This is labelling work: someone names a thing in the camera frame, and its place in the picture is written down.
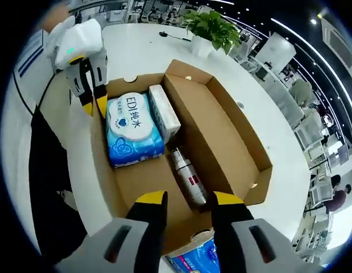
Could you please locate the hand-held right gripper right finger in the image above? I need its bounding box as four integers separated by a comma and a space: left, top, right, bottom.
211, 191, 303, 273

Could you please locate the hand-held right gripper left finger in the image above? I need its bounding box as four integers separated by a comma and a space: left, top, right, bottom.
53, 191, 169, 273

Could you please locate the bright blue soft wipes pack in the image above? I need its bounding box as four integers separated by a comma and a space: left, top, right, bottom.
165, 235, 222, 273

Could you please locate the light blue soft wipes pack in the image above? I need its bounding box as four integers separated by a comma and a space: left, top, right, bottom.
105, 92, 166, 169

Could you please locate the silver red bottle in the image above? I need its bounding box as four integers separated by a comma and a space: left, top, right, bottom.
166, 146, 208, 210

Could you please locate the white medicine box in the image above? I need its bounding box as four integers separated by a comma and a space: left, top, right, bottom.
148, 84, 181, 142

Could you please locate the brown cardboard shoe box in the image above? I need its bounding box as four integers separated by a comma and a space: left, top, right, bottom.
89, 59, 274, 257

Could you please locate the green potted plant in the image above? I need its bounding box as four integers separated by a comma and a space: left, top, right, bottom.
181, 9, 242, 57

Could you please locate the white background desk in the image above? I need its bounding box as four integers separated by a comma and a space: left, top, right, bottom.
274, 84, 305, 122

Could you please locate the white pillar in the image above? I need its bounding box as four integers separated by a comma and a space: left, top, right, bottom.
256, 31, 296, 75

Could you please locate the ceiling air conditioner vent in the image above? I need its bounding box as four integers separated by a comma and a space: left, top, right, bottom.
320, 16, 352, 81

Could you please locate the blue white wall poster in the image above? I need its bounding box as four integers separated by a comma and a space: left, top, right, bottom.
13, 28, 53, 79

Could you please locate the black device cable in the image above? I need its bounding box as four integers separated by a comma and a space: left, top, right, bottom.
12, 73, 34, 116

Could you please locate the black desk cable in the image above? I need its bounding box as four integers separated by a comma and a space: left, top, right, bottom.
159, 30, 191, 41

